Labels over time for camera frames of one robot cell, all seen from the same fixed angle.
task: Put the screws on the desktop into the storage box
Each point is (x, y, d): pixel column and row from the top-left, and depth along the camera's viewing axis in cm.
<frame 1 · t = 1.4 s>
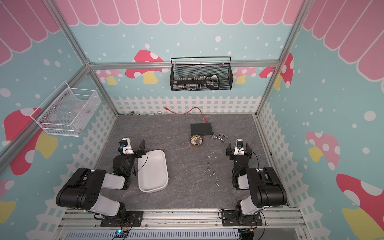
left hand: (137, 142, 89), fingers open
right hand: (239, 143, 89), fingers open
white plastic storage box: (153, 172, 92), on the table
black flat square box: (202, 129, 115), on the table
brown tape roll: (196, 140, 105), point 2 cm above the table
silver screw near front: (217, 184, 87), on the table
silver screw: (212, 174, 91), on the table
silver screw 2: (210, 164, 96), on the table
silver screw 3: (209, 156, 99), on the table

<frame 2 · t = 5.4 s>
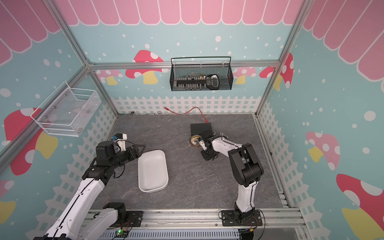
left hand: (142, 150, 79), fingers open
right hand: (209, 155, 98), fingers closed
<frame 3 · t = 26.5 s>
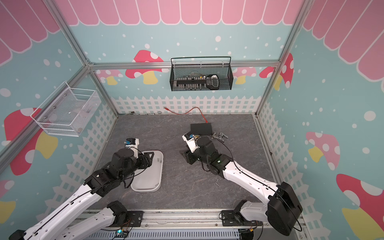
left hand: (148, 156, 75), fingers open
right hand: (184, 148, 77), fingers open
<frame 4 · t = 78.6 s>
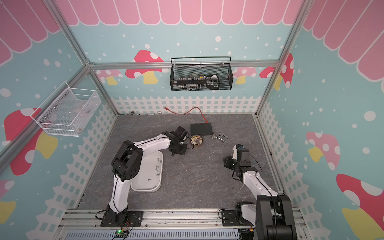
left hand: (181, 152, 98), fingers open
right hand: (225, 158, 90), fingers open
